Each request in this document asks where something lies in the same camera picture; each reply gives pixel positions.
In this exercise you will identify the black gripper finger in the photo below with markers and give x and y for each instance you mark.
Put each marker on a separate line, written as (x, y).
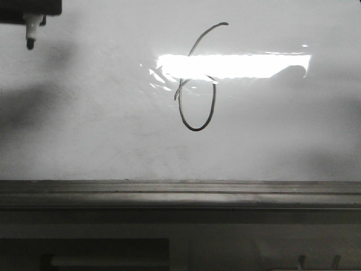
(12, 11)

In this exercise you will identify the white black whiteboard marker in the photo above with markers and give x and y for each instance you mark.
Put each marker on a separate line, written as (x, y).
(32, 21)

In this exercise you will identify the white whiteboard surface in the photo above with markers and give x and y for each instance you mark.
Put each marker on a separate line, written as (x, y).
(184, 90)

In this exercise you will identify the grey aluminium whiteboard tray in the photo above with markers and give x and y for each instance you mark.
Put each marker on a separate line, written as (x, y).
(49, 194)

